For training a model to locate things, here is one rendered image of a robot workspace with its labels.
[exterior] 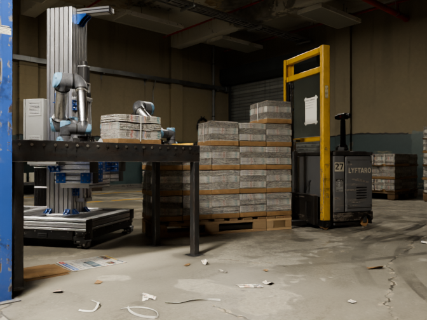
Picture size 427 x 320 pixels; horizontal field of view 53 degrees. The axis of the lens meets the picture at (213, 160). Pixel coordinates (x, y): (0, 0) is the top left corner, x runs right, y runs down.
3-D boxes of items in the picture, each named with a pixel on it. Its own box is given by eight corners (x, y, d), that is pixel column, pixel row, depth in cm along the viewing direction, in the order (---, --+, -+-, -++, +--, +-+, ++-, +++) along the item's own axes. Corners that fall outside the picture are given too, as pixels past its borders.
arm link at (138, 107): (130, 96, 380) (162, 130, 358) (139, 98, 389) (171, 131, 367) (124, 106, 384) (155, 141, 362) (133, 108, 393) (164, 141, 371)
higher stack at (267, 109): (248, 225, 461) (248, 104, 462) (272, 223, 473) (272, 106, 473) (266, 230, 426) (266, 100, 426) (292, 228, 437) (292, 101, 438)
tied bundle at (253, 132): (223, 147, 451) (223, 125, 451) (249, 147, 461) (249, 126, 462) (239, 146, 415) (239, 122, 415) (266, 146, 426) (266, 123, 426)
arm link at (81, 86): (86, 79, 340) (89, 136, 326) (72, 77, 335) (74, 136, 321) (89, 72, 330) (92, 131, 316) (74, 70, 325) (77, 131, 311)
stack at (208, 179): (141, 232, 417) (141, 146, 418) (249, 225, 462) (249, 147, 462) (150, 239, 382) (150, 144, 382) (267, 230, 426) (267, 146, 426)
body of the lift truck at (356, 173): (295, 220, 501) (295, 151, 502) (333, 218, 522) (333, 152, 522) (333, 228, 437) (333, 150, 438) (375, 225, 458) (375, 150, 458)
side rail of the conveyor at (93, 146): (195, 161, 319) (195, 145, 319) (200, 161, 315) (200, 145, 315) (0, 161, 230) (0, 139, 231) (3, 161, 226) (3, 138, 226)
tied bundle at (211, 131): (197, 146, 439) (197, 124, 440) (223, 147, 450) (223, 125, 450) (210, 145, 404) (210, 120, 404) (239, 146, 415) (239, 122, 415)
